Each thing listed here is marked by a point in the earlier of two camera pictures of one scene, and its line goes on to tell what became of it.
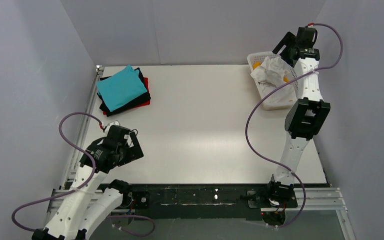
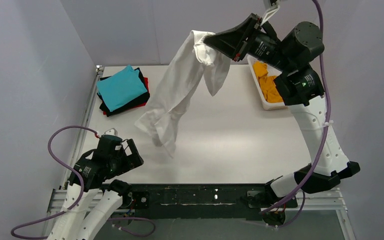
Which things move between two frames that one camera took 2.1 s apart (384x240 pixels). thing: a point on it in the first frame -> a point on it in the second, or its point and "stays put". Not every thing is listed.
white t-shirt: [270, 76] -> [193, 61]
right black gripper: [284, 44] -> [247, 38]
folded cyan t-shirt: [121, 87] stays put
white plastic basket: [251, 60] stays put
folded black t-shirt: [145, 97] stays put
